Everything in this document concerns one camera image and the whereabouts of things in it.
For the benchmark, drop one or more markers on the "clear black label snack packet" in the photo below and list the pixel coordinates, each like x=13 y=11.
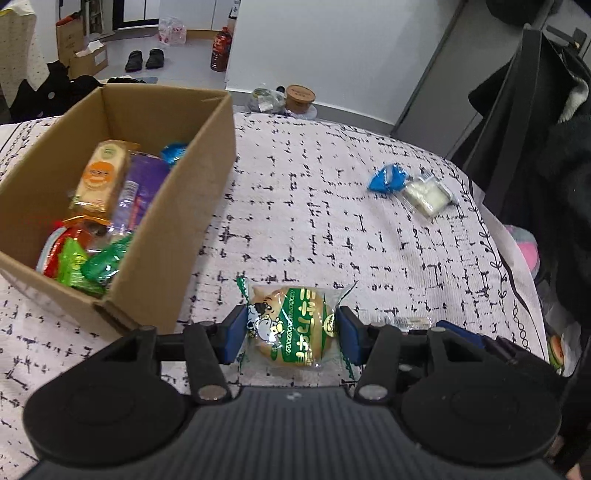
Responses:
x=411 y=321

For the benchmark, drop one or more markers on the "white dotted cloth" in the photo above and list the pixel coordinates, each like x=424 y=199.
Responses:
x=21 y=41

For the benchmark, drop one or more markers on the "tall brown cardboard box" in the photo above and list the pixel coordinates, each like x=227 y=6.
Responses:
x=69 y=41

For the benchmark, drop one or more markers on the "clear white snack packet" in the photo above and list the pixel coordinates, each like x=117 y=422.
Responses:
x=427 y=196

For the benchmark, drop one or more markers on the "small open cardboard box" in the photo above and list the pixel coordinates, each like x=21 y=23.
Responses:
x=90 y=62

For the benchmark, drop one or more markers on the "blue foil snack packet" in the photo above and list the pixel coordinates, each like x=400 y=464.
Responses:
x=385 y=180

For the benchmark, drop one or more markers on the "small blue snack packet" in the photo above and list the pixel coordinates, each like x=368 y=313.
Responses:
x=173 y=151

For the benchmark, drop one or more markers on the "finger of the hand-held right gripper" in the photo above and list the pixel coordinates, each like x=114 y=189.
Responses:
x=457 y=330

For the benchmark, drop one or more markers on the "pink plush toy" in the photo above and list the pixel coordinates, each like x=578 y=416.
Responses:
x=526 y=251

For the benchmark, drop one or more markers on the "printed plastic bag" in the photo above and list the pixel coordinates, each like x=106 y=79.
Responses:
x=558 y=344

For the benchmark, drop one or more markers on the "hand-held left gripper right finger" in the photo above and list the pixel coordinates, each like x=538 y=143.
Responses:
x=348 y=334

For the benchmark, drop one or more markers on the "pack of water bottles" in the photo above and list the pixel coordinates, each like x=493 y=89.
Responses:
x=171 y=31

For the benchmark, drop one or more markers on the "green bun packet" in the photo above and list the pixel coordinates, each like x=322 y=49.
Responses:
x=291 y=327

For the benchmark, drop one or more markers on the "red snack packet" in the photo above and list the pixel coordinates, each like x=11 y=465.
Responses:
x=51 y=258

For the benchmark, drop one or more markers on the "dark green snack packet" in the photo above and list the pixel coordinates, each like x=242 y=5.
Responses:
x=104 y=263

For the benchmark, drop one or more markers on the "dark oil bottle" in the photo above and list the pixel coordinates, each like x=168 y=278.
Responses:
x=220 y=50

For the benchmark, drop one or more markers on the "black slipper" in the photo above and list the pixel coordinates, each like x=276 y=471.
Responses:
x=155 y=59
x=134 y=61

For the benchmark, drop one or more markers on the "brown paper cup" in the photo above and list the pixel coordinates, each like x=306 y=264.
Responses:
x=299 y=99

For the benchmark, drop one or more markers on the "purple label snack packet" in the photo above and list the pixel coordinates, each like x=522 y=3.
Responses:
x=143 y=184

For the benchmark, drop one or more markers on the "clear plastic bag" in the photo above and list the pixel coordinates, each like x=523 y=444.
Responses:
x=264 y=99

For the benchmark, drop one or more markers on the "light green snack packet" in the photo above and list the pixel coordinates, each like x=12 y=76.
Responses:
x=69 y=270

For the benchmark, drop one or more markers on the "black clothing pile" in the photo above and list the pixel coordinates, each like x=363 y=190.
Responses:
x=51 y=92

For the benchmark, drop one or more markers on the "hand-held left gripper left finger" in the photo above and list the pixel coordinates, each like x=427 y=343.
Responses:
x=233 y=334

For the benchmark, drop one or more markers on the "orange cracker packet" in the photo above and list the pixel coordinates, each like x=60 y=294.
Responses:
x=99 y=177

